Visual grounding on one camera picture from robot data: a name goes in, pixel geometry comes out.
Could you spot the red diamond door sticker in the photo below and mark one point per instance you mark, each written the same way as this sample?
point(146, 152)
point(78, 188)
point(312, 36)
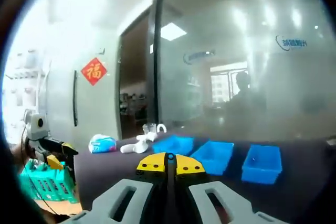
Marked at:
point(93, 72)

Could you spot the blue plastic bin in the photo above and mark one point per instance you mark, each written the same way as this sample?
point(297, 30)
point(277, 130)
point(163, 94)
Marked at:
point(173, 142)
point(212, 161)
point(262, 171)

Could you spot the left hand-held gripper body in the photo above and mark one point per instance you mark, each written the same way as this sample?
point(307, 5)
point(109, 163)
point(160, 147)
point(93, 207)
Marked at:
point(39, 130)

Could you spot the white plastic bottles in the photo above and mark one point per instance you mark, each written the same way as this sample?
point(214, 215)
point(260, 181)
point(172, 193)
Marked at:
point(131, 148)

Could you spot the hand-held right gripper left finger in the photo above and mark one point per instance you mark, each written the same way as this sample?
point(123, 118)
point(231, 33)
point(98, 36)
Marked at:
point(101, 205)

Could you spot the clear glass cup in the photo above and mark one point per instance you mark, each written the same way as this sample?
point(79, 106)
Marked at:
point(149, 128)

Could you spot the dark metal door frame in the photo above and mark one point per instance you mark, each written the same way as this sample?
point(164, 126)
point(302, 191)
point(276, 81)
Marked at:
point(155, 77)

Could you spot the blue glass logo sticker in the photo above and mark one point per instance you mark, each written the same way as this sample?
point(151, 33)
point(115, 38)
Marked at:
point(291, 43)
point(199, 56)

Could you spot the person's left hand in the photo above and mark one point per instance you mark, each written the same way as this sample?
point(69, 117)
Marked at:
point(21, 155)

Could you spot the green plastic crate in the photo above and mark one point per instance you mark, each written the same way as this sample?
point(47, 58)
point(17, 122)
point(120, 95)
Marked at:
point(47, 184)

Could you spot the small white frame label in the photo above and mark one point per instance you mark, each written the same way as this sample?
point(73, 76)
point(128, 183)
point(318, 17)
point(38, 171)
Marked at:
point(151, 48)

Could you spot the white storage shelf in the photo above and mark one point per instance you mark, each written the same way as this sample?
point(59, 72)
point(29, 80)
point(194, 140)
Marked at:
point(23, 82)

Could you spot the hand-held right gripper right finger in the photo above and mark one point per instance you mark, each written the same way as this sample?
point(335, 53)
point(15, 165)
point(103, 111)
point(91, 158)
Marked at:
point(242, 209)

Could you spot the blue white tissue pack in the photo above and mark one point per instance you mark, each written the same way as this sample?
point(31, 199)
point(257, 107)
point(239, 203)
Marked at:
point(102, 144)

